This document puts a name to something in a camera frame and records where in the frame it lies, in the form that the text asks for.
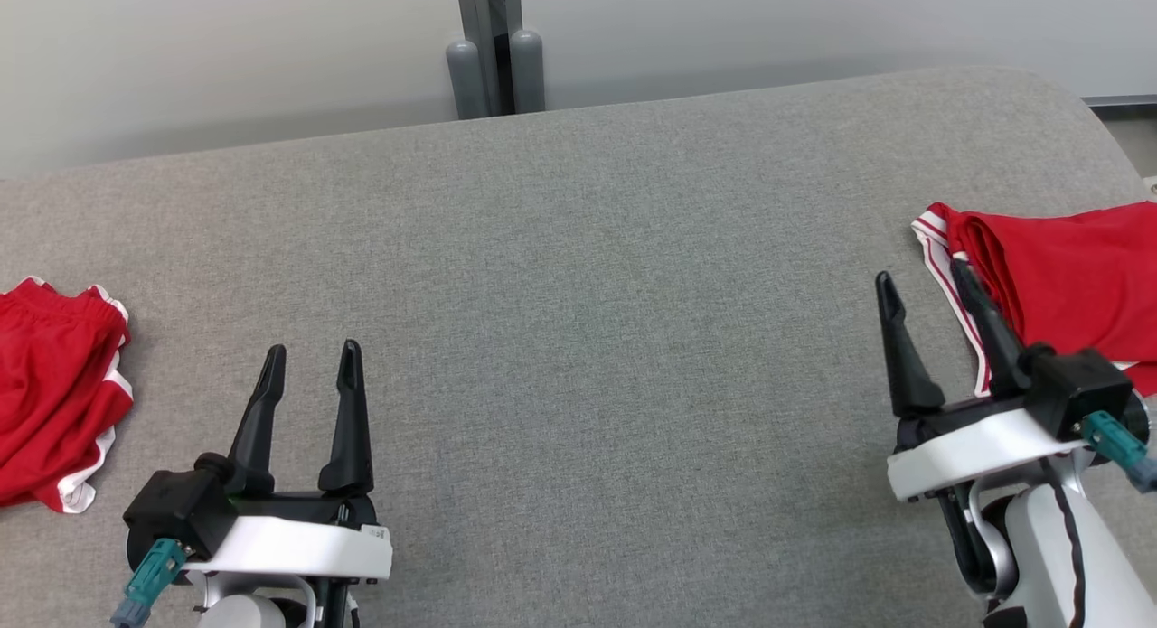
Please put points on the red shorts white stripe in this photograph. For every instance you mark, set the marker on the red shorts white stripe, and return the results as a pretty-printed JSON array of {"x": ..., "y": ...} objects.
[{"x": 45, "y": 393}]

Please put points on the grey metal wall post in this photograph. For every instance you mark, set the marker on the grey metal wall post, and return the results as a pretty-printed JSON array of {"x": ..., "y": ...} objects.
[{"x": 488, "y": 23}]

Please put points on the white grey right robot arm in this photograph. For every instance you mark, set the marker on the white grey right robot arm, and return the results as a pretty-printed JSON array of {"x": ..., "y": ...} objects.
[{"x": 1112, "y": 565}]

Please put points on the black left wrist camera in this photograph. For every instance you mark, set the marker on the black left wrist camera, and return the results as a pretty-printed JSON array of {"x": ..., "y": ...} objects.
[{"x": 181, "y": 510}]

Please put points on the red basketball jersey white trim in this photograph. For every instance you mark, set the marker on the red basketball jersey white trim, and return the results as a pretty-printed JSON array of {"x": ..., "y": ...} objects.
[{"x": 1076, "y": 276}]

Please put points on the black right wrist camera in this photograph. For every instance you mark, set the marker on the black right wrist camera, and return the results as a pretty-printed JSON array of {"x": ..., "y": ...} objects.
[{"x": 1080, "y": 388}]

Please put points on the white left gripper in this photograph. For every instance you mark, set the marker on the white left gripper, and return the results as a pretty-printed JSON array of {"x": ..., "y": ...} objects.
[{"x": 298, "y": 547}]

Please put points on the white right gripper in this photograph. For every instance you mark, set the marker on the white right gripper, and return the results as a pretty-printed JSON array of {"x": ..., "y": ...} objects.
[{"x": 967, "y": 452}]

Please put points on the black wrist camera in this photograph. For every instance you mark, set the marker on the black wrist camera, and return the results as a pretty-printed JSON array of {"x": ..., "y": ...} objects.
[
  {"x": 1080, "y": 388},
  {"x": 181, "y": 510}
]

